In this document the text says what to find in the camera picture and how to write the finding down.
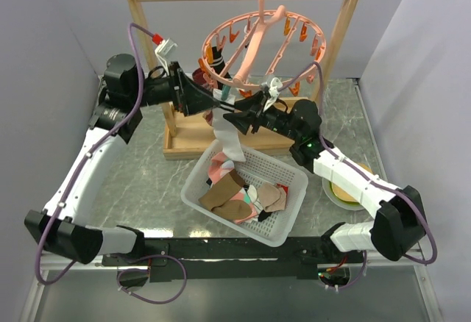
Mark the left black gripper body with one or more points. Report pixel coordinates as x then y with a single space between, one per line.
165 89

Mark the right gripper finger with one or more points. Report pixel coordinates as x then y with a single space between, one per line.
244 121
254 103

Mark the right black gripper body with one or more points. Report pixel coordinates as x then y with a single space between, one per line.
277 120

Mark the black white striped sock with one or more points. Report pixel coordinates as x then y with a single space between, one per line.
218 63

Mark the pink round clip hanger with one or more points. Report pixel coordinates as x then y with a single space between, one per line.
262 41

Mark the white plastic basket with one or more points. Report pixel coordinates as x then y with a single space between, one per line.
257 169

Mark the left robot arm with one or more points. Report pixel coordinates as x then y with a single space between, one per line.
62 226

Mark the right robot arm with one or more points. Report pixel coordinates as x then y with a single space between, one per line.
397 217

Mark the pile of socks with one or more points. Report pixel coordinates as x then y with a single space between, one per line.
233 199

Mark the yellow bowl on plate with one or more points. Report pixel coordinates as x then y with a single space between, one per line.
335 193

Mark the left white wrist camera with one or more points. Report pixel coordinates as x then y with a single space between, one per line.
165 51

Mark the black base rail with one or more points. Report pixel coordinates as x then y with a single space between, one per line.
227 258

